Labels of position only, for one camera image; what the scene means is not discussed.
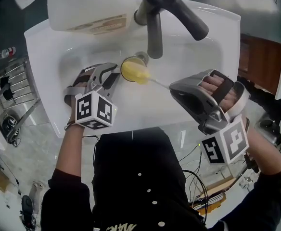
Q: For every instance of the person's black clothing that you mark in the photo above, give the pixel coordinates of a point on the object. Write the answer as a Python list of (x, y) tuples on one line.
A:
[(135, 165)]

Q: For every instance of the white ceramic sink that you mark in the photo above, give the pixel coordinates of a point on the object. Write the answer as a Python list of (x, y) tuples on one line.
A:
[(155, 109)]

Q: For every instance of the black round device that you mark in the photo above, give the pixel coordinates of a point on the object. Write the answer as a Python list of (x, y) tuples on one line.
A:
[(268, 126)]

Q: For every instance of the black faucet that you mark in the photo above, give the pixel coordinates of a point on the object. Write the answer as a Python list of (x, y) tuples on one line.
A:
[(155, 32)]

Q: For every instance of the brown wooden cabinet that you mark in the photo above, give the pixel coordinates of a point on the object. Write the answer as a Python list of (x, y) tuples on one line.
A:
[(263, 61)]

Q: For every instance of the yellow sponge brush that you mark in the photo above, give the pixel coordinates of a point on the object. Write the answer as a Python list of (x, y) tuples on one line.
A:
[(140, 76)]

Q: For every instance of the white plastic jug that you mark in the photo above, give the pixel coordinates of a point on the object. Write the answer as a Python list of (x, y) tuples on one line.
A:
[(82, 3)]

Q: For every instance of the person's left hand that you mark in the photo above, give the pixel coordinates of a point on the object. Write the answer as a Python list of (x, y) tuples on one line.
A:
[(82, 80)]

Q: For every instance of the person's right forearm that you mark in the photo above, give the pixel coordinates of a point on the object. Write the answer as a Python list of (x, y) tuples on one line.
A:
[(265, 153)]

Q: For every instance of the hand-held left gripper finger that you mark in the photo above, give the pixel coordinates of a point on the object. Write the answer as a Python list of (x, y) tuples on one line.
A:
[(106, 66), (111, 83)]

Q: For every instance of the black cloth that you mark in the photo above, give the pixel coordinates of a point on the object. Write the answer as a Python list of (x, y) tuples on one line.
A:
[(5, 86)]

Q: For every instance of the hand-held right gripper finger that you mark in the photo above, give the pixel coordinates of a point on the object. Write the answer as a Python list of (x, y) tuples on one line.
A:
[(191, 107), (191, 86)]

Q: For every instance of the red and white bottle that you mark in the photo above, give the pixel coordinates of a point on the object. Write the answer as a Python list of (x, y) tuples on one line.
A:
[(7, 51)]

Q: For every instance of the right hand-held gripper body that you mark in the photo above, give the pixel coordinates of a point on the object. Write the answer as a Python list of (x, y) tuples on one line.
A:
[(234, 138)]

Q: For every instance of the clear glass cup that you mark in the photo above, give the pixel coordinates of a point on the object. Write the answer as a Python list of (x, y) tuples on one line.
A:
[(124, 67)]

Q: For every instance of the person's left forearm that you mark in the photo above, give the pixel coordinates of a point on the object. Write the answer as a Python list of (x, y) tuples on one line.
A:
[(70, 148)]

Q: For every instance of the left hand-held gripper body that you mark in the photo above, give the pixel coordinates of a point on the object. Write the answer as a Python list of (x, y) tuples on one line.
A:
[(93, 109)]

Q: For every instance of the person's right hand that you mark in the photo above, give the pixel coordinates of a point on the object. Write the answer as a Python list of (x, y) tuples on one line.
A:
[(206, 83)]

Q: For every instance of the cardboard box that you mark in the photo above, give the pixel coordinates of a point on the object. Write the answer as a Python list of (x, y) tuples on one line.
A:
[(217, 189)]

